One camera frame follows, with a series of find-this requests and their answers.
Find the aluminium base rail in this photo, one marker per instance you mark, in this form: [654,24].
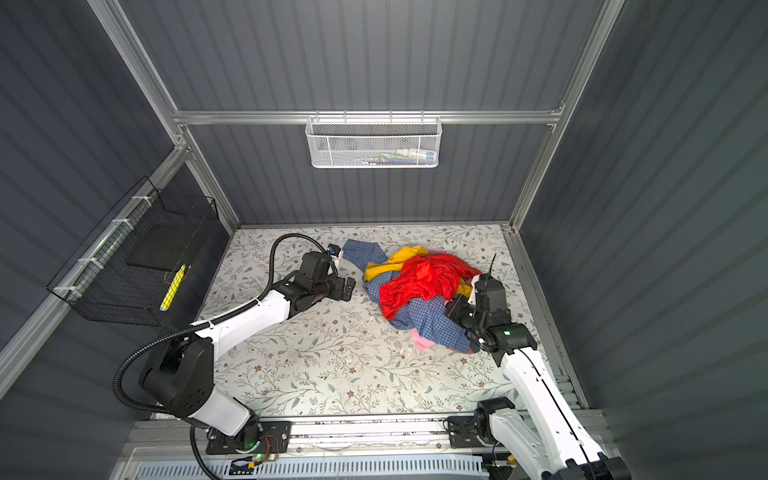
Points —
[386,446]

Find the white wire basket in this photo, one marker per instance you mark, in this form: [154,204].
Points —
[371,143]

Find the red cloth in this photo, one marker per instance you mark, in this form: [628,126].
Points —
[425,277]

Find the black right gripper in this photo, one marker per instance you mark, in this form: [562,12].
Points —
[455,307]

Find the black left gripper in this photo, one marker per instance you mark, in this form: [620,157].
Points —
[338,293]

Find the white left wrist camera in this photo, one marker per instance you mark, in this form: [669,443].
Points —
[335,253]

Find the blue plaid shirt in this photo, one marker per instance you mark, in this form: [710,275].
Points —
[428,317]

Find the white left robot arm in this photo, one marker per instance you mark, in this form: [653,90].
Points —
[179,374]

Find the yellow green marker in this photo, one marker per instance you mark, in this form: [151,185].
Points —
[173,288]

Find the yellow cloth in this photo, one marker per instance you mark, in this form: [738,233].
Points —
[389,269]

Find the black wire basket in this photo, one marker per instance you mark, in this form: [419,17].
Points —
[124,275]

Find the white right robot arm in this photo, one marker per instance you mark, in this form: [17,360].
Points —
[558,446]

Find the light pink cloth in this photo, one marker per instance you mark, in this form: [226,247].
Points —
[420,343]

